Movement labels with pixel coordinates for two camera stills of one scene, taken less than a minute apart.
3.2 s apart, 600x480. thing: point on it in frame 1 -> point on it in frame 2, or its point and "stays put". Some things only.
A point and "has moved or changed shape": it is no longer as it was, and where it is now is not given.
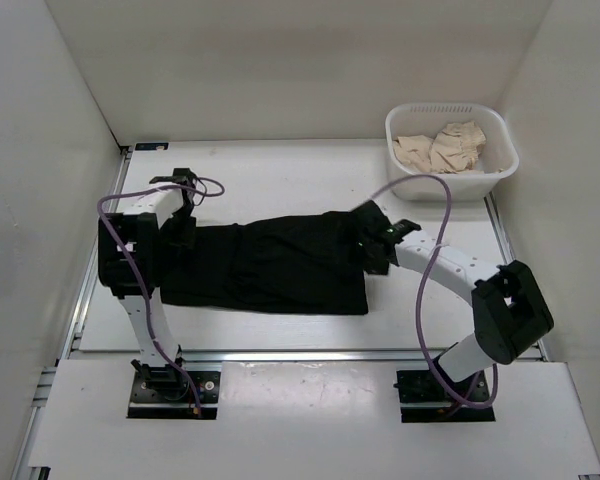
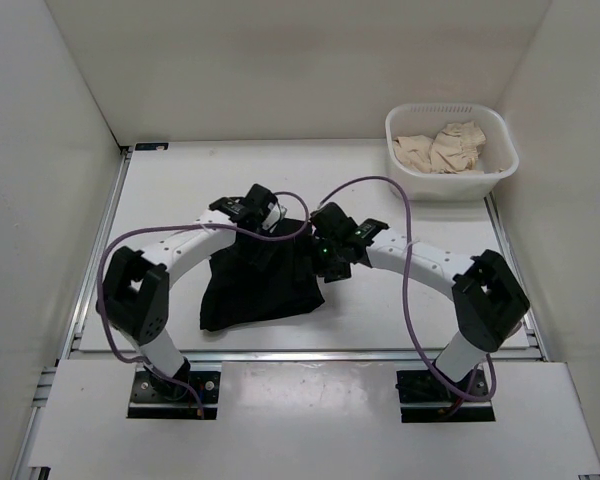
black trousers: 310,263 has moved or changed shape
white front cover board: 309,419 stays put
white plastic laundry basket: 466,144 stays put
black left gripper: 183,240 -> 260,256
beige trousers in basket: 456,149 stays put
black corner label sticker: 151,146 stays put
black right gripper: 375,267 -> 334,273
